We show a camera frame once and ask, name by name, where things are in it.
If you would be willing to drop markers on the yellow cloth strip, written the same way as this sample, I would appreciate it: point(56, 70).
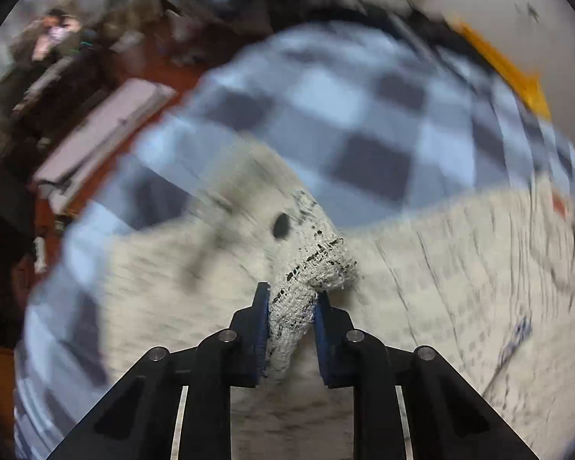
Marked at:
point(508, 67)

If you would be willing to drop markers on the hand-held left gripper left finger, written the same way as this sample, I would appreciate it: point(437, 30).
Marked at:
point(261, 333)

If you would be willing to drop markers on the grey white checkered bed sheet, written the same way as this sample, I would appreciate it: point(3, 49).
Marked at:
point(364, 105)

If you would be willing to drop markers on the cream tweed knit garment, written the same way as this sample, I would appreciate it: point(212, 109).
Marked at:
point(460, 287)

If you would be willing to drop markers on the grey flat box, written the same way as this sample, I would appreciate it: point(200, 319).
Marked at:
point(100, 129)

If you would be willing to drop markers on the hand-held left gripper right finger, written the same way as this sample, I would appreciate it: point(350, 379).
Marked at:
point(323, 345)

